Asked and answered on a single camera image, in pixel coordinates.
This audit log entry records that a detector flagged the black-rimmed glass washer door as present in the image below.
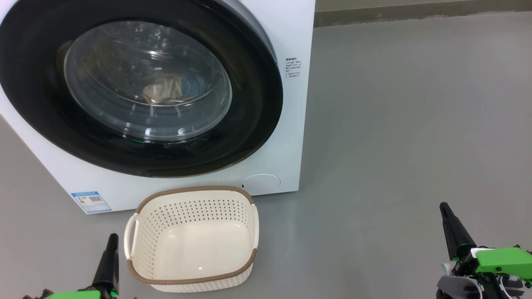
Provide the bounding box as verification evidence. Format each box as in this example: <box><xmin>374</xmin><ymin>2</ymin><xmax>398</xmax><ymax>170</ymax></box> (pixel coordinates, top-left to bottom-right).
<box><xmin>0</xmin><ymin>0</ymin><xmax>284</xmax><ymax>179</ymax></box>

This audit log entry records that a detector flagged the white front-load washing machine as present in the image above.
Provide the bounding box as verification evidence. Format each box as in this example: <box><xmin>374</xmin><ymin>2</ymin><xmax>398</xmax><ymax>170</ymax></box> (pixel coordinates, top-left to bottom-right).
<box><xmin>0</xmin><ymin>0</ymin><xmax>316</xmax><ymax>215</ymax></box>

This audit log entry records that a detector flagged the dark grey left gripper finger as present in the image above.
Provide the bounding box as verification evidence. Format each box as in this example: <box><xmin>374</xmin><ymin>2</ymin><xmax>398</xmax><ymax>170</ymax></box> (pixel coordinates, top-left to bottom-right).
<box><xmin>91</xmin><ymin>233</ymin><xmax>120</xmax><ymax>292</ymax></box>

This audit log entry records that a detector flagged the blue energy label sticker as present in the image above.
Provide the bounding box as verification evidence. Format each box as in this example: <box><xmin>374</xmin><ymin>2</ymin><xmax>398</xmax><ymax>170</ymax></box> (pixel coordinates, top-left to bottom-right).
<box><xmin>70</xmin><ymin>191</ymin><xmax>112</xmax><ymax>214</ymax></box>

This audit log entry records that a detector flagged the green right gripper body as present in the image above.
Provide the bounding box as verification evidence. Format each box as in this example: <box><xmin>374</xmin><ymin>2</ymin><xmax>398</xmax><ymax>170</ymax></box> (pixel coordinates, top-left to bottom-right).
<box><xmin>441</xmin><ymin>246</ymin><xmax>532</xmax><ymax>281</ymax></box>

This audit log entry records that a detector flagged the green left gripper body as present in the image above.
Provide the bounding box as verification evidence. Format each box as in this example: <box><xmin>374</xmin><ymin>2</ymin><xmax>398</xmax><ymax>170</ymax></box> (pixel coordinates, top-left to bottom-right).
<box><xmin>39</xmin><ymin>289</ymin><xmax>120</xmax><ymax>299</ymax></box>

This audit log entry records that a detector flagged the printed text instruction label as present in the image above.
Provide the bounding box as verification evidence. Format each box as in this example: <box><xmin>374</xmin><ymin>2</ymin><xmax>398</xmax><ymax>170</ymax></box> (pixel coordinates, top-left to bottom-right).
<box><xmin>285</xmin><ymin>57</ymin><xmax>302</xmax><ymax>79</ymax></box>

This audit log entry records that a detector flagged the cream perforated laundry basket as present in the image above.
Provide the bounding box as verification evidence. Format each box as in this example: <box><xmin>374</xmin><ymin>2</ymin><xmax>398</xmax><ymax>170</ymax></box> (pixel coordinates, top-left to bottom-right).
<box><xmin>123</xmin><ymin>185</ymin><xmax>260</xmax><ymax>293</ymax></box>

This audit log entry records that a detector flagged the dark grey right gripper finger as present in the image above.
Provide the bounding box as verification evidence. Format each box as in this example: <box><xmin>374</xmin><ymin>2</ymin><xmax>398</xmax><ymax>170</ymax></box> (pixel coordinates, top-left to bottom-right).
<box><xmin>439</xmin><ymin>201</ymin><xmax>478</xmax><ymax>260</ymax></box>

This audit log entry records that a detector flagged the round white filter cover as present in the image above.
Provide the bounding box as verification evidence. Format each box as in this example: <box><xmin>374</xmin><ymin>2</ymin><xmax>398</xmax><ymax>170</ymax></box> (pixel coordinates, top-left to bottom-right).
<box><xmin>242</xmin><ymin>173</ymin><xmax>281</xmax><ymax>195</ymax></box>

